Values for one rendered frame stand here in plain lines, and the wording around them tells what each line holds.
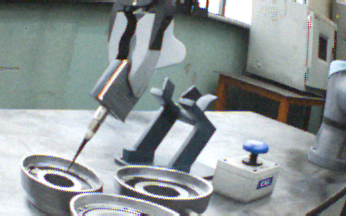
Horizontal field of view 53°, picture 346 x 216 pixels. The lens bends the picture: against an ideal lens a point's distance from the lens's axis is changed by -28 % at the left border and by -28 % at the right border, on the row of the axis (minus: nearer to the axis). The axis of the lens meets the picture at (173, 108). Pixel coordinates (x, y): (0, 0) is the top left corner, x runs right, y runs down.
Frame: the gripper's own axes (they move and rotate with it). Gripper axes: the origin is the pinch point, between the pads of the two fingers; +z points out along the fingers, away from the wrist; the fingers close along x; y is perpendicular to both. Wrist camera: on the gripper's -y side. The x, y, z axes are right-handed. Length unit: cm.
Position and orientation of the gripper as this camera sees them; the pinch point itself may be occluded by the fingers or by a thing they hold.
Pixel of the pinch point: (123, 81)
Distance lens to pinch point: 48.7
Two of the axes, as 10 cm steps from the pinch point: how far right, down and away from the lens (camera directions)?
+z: -1.7, 9.7, 1.7
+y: 7.3, 0.0, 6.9
